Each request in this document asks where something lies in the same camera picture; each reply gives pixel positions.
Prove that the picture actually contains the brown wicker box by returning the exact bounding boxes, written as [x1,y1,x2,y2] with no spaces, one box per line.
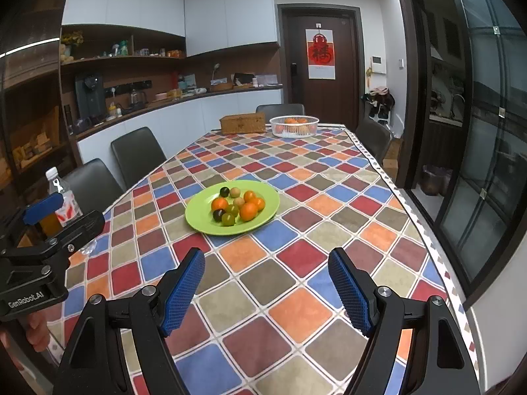
[219,113,266,135]

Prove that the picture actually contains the green plate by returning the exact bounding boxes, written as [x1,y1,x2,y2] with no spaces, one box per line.
[185,180,281,236]

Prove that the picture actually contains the glass sliding door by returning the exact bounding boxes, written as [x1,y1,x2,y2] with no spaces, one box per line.
[397,0,527,309]

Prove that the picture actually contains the person's left hand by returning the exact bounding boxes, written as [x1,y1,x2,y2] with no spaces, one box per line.
[25,312,52,352]

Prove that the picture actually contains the clear plastic water bottle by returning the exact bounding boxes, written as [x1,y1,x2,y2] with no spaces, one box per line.
[44,167,97,256]

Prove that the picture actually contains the hanging clothes and bags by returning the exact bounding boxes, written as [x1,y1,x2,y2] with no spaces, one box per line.
[362,86,396,126]

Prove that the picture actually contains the dark brown door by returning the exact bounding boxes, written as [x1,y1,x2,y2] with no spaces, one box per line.
[278,4,363,126]

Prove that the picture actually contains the white plastic basket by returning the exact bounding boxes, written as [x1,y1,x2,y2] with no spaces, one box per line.
[269,115,320,138]

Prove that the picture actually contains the red and white wall poster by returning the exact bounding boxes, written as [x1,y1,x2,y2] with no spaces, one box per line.
[305,29,337,80]

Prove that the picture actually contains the dark leather chair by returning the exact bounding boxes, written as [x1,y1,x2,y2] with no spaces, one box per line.
[255,104,307,118]
[62,158,124,210]
[110,127,169,192]
[355,117,394,165]

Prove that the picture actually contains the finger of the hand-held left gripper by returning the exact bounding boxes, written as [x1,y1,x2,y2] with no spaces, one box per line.
[0,210,105,262]
[0,193,64,251]

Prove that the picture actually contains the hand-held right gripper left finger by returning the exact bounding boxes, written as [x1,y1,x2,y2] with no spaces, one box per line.
[51,248,207,395]

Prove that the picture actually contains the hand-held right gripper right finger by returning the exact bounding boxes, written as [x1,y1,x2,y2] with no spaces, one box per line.
[328,248,480,395]

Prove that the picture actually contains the white upper cabinets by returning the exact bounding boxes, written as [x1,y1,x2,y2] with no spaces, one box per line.
[62,0,276,56]

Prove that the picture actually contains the black coffee machine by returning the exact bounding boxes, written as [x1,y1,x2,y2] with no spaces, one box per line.
[75,72,107,122]

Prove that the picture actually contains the dark trash bin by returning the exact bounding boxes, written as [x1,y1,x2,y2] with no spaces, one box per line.
[422,165,451,196]

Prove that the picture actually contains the cardboard box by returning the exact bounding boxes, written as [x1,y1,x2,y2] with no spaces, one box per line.
[383,138,402,182]

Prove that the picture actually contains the white counter cabinet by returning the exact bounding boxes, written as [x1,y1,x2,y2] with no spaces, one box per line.
[76,86,285,165]

